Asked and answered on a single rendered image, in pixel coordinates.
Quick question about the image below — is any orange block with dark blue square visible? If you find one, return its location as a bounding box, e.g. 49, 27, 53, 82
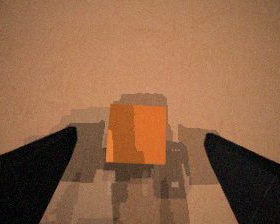
105, 104, 166, 165

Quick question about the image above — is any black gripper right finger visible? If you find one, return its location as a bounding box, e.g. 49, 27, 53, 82
203, 133, 280, 224

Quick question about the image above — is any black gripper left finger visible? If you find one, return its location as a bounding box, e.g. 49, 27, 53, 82
0, 127, 78, 224

